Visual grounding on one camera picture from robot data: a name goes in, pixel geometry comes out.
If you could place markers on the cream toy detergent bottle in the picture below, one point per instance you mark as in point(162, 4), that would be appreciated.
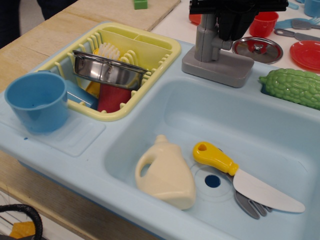
point(162, 173)

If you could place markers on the green toy block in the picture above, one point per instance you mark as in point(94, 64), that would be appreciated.
point(140, 4)

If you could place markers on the red toy item back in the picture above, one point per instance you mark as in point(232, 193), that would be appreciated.
point(195, 18)

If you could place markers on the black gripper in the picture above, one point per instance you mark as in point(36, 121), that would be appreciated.
point(246, 8)

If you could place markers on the yellow handled toy knife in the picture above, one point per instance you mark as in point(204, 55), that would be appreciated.
point(246, 184)

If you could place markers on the stainless steel pot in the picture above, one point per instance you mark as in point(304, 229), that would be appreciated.
point(107, 71)

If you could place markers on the red plastic plate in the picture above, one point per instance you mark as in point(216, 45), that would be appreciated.
point(306, 54)

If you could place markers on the blue plastic cup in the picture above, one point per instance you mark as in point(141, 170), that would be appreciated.
point(39, 100)

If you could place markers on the steel pot lid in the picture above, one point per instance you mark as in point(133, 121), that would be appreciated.
point(259, 49)

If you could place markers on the red cup in rack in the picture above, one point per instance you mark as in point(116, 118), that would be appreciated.
point(110, 98)

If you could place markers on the red plastic cup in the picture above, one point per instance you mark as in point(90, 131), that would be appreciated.
point(263, 24)

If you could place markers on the white dish brush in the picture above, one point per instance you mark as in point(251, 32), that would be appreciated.
point(107, 50)

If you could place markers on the blue item in rack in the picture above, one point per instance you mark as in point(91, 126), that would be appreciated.
point(79, 95)

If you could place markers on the yellow item bottom left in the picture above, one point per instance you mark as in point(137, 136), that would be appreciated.
point(23, 229)

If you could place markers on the blue cup at back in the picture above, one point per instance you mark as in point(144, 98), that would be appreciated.
point(312, 8)

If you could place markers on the grey toy faucet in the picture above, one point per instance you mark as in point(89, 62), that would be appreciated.
point(210, 57)

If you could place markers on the yellow dish rack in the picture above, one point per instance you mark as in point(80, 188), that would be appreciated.
point(148, 50)

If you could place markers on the grey toy fork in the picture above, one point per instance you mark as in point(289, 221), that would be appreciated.
point(251, 208)

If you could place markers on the grey toy spatula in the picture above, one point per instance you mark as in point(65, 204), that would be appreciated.
point(303, 25)

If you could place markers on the green bitter gourd toy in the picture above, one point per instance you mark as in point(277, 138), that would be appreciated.
point(296, 86)

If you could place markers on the light blue toy sink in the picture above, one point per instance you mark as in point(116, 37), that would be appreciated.
point(83, 174)

